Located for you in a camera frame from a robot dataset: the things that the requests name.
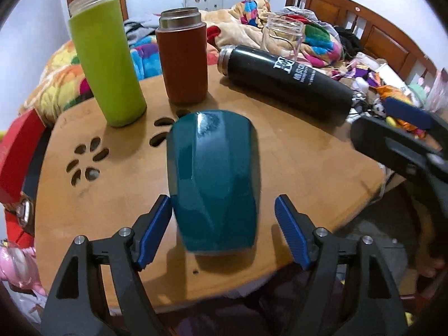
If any teal faceted ceramic cup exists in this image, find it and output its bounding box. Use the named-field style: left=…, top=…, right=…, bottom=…
left=166, top=110, right=261, bottom=255

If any red-brown thermos cup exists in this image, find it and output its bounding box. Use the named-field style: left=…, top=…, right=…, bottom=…
left=156, top=8, right=208, bottom=106

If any pink plastic toy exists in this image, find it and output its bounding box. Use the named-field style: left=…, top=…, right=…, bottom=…
left=1, top=241, right=46, bottom=296

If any black thermos bottle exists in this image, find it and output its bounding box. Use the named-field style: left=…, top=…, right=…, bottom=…
left=217, top=45, right=352, bottom=126

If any red box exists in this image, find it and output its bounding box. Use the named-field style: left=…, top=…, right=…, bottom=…
left=1, top=108, right=46, bottom=249

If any colourful blanket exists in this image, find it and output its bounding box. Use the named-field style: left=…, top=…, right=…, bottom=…
left=18, top=0, right=344, bottom=126

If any white appliance box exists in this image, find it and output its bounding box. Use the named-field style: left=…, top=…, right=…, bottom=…
left=184, top=0, right=224, bottom=11

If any green glass bottle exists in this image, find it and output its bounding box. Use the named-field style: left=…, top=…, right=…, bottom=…
left=68, top=0, right=146, bottom=127

